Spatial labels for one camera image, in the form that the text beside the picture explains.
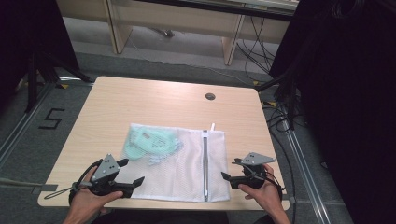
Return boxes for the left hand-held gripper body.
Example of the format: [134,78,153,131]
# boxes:
[90,153,135,199]

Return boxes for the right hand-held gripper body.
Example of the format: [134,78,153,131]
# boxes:
[230,151,277,190]

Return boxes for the mint green garment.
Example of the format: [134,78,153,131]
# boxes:
[121,126,185,166]

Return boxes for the white mesh laundry bag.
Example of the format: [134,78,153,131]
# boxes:
[120,122,233,203]

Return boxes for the person's right hand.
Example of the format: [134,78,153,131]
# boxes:
[237,163,284,217]

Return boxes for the person's left hand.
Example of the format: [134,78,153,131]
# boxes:
[68,167,124,219]

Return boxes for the person's dark trousers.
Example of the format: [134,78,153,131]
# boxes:
[92,208,276,224]

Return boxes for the black metal stand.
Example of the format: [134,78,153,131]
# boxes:
[23,50,95,114]
[254,60,302,132]

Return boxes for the black curtain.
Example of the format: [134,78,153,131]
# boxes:
[268,0,396,224]
[0,0,80,108]

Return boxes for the dark object on floor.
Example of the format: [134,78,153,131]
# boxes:
[151,27,176,38]

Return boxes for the light wooden desk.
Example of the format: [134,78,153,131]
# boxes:
[55,0,301,66]

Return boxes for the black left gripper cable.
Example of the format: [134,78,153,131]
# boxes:
[68,158,105,205]

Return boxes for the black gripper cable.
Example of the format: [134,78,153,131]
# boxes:
[263,167,286,202]
[68,158,105,205]

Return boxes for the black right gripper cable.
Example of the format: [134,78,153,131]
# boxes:
[263,167,286,202]

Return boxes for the black floor cables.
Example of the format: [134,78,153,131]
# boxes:
[261,98,298,224]

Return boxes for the grey strap loop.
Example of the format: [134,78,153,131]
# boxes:
[43,181,94,201]

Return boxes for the metal floor rail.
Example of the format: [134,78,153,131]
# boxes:
[0,79,57,171]
[279,118,332,224]

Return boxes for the beige floor cable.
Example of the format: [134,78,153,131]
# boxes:
[0,176,43,189]

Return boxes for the black cables under desk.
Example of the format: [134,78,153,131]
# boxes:
[235,15,283,82]

